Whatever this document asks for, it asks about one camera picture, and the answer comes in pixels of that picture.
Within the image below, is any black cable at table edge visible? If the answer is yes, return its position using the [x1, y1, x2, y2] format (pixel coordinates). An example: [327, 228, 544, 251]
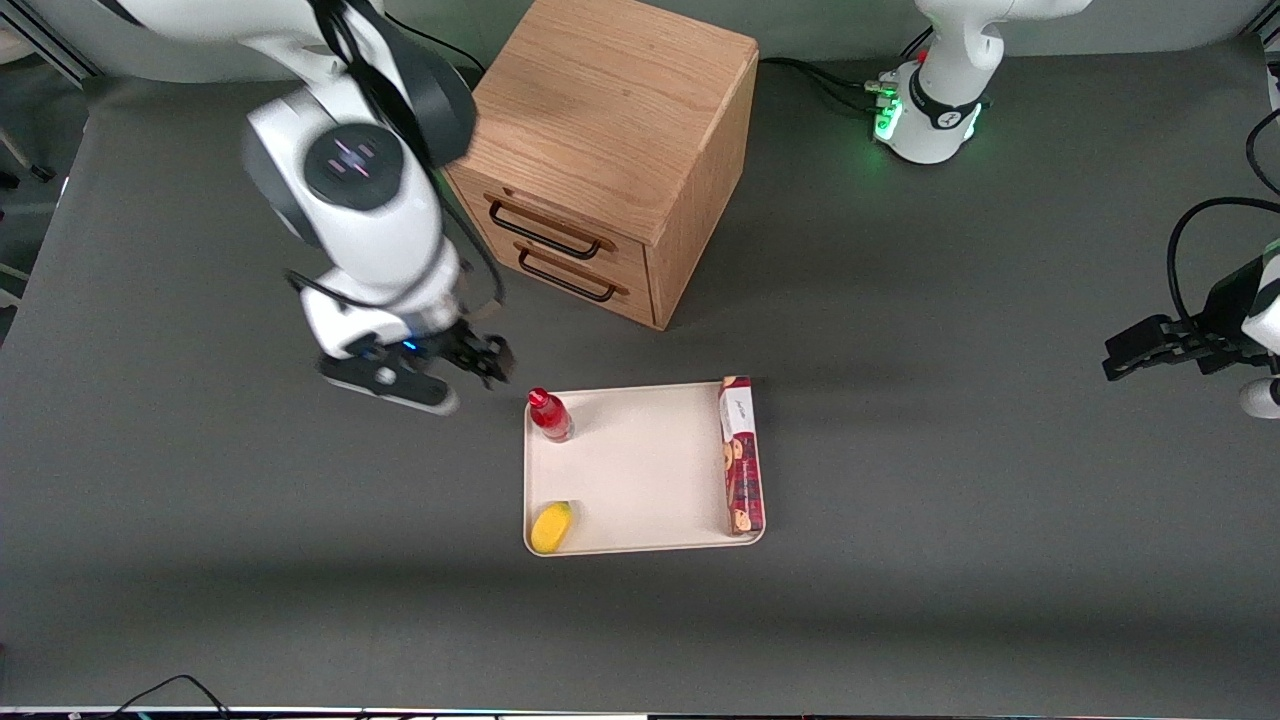
[95, 674, 233, 720]

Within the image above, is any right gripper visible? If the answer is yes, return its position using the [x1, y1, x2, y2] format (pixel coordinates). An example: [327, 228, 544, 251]
[340, 320, 516, 388]

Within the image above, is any aluminium frame rail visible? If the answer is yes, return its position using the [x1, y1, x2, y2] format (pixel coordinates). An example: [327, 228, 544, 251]
[0, 0, 101, 91]

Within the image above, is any small red-capped coke bottle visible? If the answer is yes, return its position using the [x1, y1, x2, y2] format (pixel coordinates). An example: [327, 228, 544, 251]
[527, 387, 576, 443]

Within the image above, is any red tartan cookie box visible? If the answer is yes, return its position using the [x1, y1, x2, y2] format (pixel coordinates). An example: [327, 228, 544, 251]
[718, 375, 767, 537]

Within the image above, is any black curved cable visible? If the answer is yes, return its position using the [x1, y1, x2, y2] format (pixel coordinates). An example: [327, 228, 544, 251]
[1245, 106, 1280, 198]

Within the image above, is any black base cable bundle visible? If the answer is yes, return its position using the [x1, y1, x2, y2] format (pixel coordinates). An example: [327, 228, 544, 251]
[757, 28, 936, 113]

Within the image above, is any yellow toy fruit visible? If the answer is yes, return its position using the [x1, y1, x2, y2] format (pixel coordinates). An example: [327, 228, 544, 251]
[529, 501, 578, 556]

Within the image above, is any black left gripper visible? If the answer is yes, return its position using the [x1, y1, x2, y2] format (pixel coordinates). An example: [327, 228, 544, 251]
[1102, 255, 1276, 383]

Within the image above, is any wooden drawer with black handle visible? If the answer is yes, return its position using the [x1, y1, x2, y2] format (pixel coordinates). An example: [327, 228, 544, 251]
[470, 185, 651, 269]
[495, 232, 656, 326]

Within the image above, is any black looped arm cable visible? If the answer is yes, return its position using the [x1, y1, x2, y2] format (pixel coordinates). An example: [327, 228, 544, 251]
[1166, 197, 1280, 333]

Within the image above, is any cream plastic tray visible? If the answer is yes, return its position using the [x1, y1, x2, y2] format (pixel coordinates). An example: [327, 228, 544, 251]
[522, 380, 768, 558]

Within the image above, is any wooden drawer cabinet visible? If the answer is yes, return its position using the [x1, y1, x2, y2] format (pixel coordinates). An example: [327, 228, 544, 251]
[443, 0, 761, 332]

